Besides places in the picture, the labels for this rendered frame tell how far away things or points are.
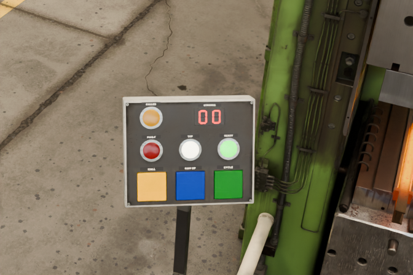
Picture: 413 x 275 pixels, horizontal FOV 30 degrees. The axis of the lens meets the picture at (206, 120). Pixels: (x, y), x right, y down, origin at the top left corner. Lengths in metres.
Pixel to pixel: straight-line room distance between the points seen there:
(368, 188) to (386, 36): 0.48
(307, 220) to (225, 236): 0.87
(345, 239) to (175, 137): 0.57
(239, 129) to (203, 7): 2.79
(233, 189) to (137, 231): 1.29
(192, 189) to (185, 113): 0.20
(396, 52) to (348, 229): 0.55
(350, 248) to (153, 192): 0.59
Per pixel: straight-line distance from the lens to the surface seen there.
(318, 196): 2.38
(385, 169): 2.19
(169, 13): 4.66
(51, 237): 3.26
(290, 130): 2.21
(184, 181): 2.00
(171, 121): 1.97
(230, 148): 2.00
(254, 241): 2.39
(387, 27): 1.84
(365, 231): 2.16
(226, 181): 2.01
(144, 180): 1.99
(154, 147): 1.98
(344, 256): 2.24
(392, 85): 1.92
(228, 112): 1.99
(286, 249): 2.57
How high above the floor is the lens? 2.39
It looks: 39 degrees down
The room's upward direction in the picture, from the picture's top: 5 degrees clockwise
